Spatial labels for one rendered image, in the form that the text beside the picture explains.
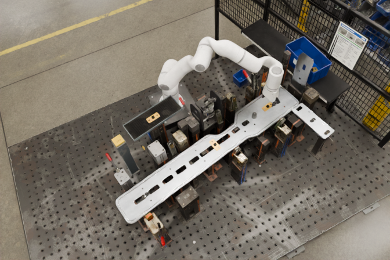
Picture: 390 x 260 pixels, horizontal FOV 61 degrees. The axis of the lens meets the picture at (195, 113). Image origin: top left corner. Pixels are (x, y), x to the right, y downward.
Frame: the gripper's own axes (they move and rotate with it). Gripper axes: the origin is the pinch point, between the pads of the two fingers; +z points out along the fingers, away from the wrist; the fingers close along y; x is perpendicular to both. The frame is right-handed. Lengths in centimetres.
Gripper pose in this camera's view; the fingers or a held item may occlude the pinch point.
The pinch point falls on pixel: (268, 100)
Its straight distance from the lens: 228.7
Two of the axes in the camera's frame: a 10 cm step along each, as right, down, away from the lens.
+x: 7.9, -5.3, 2.9
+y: 6.1, 6.6, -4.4
